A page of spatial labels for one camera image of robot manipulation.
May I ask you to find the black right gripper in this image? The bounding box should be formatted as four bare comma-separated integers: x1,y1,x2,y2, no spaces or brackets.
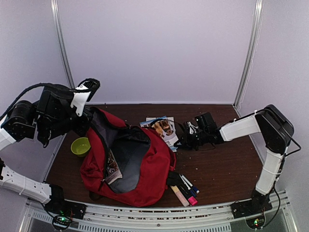
175,130,209,151

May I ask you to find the illustrated Taming Shrew book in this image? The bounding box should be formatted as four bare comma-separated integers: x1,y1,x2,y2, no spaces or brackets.
105,149,123,185

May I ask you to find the blue spiral notebook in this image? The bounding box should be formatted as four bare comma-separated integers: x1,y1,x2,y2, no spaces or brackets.
145,116,178,152

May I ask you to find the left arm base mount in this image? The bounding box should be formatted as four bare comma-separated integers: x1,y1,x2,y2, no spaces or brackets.
44,201,86,219

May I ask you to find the front aluminium rail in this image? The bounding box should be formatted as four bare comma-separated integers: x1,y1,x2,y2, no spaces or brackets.
19,190,297,232

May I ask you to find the grey zip pencil case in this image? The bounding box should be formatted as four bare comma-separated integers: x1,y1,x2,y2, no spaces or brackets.
166,171,182,186

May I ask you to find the beige highlighter marker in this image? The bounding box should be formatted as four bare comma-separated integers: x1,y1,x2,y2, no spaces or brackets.
170,186,189,207

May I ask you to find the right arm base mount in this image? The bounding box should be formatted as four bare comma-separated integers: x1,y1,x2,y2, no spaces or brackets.
230,200,273,219

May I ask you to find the aluminium frame post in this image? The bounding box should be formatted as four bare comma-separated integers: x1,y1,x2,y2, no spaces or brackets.
234,0,264,110
50,0,75,87

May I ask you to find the right aluminium frame post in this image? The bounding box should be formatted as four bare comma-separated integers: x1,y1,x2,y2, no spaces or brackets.
234,0,264,110

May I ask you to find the lime green bowl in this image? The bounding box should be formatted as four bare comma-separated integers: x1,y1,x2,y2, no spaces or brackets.
70,137,91,157

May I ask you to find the pink black highlighter marker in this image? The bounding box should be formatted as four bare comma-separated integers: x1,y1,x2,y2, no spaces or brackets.
178,186,198,206

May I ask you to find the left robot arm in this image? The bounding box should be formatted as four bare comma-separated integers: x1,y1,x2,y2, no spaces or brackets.
0,78,182,207

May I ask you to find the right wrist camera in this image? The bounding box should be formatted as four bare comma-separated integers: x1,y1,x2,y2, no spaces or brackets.
183,121,199,134

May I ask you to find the red student backpack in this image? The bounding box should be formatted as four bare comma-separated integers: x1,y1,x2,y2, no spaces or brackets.
80,107,176,207

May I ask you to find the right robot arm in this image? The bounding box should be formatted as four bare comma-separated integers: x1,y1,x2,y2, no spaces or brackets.
174,104,295,214

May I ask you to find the blue capped marker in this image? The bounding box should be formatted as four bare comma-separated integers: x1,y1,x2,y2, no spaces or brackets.
190,186,199,197

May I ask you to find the left aluminium frame post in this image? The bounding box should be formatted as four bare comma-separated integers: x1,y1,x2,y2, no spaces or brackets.
50,0,75,87

